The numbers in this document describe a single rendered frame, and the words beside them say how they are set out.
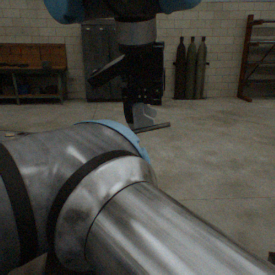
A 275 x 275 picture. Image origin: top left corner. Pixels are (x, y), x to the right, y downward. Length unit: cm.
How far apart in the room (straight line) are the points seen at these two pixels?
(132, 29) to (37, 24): 693
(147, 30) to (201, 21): 694
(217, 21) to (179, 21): 98
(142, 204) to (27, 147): 12
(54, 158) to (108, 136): 6
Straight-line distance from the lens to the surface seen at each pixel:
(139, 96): 53
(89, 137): 26
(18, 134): 82
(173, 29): 722
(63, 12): 38
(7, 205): 23
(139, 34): 47
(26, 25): 745
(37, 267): 53
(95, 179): 21
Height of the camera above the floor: 151
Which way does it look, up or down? 19 degrees down
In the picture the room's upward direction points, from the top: straight up
